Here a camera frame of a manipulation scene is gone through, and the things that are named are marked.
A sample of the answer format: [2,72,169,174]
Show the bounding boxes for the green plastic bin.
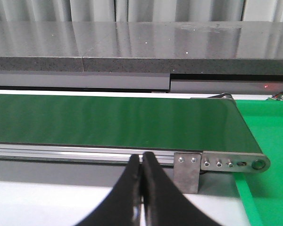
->
[234,100,283,226]

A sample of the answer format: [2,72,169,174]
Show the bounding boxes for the coloured wires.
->
[268,90,283,102]

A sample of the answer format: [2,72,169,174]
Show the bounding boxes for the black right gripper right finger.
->
[142,152,217,226]

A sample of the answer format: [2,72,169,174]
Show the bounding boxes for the steel conveyor end bracket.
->
[200,151,271,173]

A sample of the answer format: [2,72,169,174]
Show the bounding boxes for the grey speckled stone counter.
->
[0,21,283,76]

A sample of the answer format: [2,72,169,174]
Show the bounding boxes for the white pleated curtain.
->
[0,0,283,22]

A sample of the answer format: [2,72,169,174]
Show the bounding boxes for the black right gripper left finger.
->
[77,154,141,226]

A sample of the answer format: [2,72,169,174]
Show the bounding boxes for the aluminium conveyor side rail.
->
[0,144,176,165]

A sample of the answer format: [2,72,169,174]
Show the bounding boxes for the steel conveyor support leg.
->
[173,153,201,194]

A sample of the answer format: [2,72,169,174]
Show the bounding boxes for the green conveyor belt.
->
[0,94,260,153]

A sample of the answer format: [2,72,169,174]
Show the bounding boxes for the grey cabinet panel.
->
[0,71,283,94]

